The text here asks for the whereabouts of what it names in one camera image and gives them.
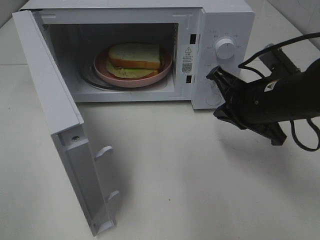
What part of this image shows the pink round plate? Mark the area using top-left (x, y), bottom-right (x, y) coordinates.
top-left (93, 47), bottom-right (173, 88)

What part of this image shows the white upper microwave knob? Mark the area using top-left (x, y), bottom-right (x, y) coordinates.
top-left (215, 37), bottom-right (236, 60)

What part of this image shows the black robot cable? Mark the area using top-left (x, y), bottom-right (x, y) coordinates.
top-left (237, 32), bottom-right (320, 151)

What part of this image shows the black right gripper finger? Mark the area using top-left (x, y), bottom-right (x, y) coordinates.
top-left (206, 65), bottom-right (234, 100)

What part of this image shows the round door release button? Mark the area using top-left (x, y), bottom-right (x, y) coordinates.
top-left (206, 93), bottom-right (225, 108)

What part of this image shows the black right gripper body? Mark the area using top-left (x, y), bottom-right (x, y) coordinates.
top-left (213, 77), bottom-right (287, 146)

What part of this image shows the white microwave oven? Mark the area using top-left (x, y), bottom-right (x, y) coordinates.
top-left (18, 0), bottom-right (255, 109)

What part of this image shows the sandwich with lettuce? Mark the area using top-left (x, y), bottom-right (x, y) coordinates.
top-left (106, 43), bottom-right (161, 79)

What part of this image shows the white microwave door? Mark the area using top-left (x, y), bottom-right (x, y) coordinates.
top-left (12, 10), bottom-right (120, 236)

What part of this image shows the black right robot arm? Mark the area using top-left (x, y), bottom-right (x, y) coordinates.
top-left (206, 44), bottom-right (320, 152)

